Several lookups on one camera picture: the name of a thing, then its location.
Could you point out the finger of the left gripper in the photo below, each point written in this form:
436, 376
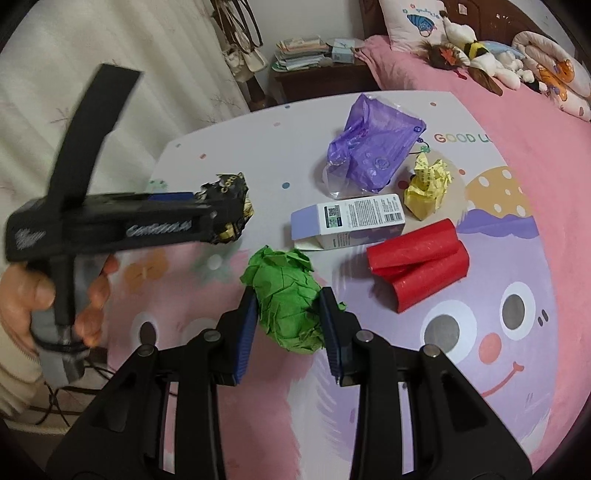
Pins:
171, 197

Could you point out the floral cream curtain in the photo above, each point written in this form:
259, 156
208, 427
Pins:
61, 353

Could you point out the dark wooden nightstand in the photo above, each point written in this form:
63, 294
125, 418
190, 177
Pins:
313, 83

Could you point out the wooden headboard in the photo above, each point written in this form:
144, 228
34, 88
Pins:
497, 20

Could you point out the green paper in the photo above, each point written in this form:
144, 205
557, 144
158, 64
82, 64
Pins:
286, 288

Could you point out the cartoon printed tablecloth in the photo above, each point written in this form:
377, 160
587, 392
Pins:
289, 419

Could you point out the lavender white carton box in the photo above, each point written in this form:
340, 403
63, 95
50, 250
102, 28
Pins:
347, 223

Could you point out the red paper rolls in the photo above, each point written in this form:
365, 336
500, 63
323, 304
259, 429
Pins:
421, 263

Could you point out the plush toy pile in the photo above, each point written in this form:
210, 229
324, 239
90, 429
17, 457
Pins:
464, 52

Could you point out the person's left hand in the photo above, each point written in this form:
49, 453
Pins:
24, 292

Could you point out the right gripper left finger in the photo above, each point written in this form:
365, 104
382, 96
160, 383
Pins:
157, 417

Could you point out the hanging bags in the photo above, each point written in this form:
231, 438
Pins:
242, 37

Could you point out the yellow paper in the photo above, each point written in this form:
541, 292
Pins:
427, 187

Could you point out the light blue tissue box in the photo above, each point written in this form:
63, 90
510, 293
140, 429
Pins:
343, 50

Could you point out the black gold wrapper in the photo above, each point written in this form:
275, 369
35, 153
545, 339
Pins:
228, 208

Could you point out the purple plastic bag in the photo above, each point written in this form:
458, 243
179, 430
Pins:
376, 141

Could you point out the stack of books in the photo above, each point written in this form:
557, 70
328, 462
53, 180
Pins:
300, 53

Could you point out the folded cartoon quilt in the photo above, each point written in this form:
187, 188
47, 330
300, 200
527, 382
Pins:
567, 79

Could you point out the white cartoon pillow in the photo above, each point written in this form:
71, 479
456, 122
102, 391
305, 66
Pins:
412, 23

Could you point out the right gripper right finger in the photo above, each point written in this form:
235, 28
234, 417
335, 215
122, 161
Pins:
418, 417

